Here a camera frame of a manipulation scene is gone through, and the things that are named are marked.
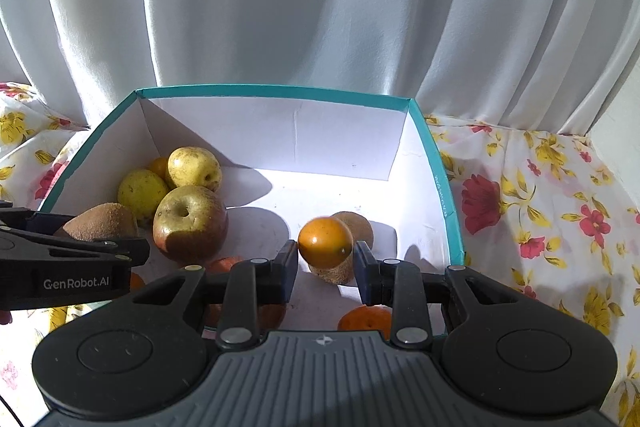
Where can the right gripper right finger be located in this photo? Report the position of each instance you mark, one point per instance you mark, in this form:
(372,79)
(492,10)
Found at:
(398,285)

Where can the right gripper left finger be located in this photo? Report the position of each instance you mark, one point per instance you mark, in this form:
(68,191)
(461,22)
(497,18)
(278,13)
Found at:
(270,281)

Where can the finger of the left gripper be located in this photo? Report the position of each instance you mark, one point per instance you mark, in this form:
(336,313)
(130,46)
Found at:
(18,245)
(20,218)

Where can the brown kiwi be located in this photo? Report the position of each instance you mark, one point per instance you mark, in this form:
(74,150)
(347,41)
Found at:
(362,231)
(106,221)

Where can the mandarin orange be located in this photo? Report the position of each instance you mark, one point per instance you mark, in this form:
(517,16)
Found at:
(267,316)
(365,318)

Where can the green pear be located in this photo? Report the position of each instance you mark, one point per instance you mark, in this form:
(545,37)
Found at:
(141,191)
(192,165)

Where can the red apple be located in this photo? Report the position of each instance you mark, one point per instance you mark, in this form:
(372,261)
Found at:
(190,225)

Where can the small orange fruit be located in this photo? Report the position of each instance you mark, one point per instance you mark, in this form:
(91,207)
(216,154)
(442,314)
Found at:
(159,166)
(325,242)

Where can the teal cardboard box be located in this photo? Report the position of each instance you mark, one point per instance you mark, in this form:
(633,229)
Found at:
(289,155)

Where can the floral bed sheet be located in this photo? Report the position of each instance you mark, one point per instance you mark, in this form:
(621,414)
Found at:
(537,211)

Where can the white curtain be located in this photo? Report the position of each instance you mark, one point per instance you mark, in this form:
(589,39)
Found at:
(528,64)

